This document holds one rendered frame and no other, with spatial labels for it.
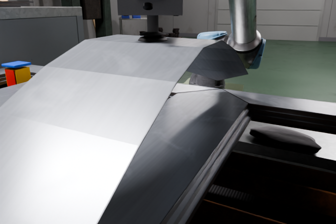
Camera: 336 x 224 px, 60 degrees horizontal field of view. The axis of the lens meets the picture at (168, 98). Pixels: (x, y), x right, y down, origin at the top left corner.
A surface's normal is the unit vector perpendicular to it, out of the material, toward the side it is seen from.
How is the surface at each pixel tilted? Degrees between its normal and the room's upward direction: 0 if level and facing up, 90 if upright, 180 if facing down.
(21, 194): 30
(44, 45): 90
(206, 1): 90
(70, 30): 90
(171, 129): 0
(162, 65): 18
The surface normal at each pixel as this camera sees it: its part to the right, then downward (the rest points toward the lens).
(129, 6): -0.05, 0.31
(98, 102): -0.19, -0.73
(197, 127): 0.00, -0.95
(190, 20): -0.30, 0.29
